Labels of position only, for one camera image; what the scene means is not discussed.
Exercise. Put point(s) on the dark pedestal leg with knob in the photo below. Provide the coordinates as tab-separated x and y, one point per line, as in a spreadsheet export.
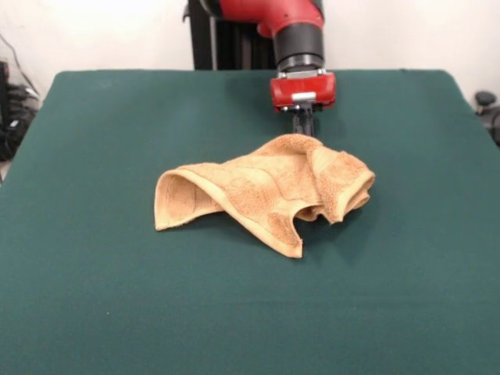
484	98

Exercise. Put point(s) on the black equipment pile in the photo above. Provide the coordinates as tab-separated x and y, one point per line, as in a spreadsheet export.
15	129

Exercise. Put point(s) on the tan terry towel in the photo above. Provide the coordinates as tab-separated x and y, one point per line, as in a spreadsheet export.
254	183

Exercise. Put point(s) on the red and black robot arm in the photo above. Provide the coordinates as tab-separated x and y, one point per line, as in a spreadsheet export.
297	43

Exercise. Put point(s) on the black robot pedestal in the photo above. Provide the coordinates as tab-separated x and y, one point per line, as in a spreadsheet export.
234	47

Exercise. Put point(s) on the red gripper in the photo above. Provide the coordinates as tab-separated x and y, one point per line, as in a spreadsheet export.
302	88

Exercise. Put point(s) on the dark green table cloth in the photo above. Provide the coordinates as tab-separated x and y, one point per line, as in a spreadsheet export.
117	293

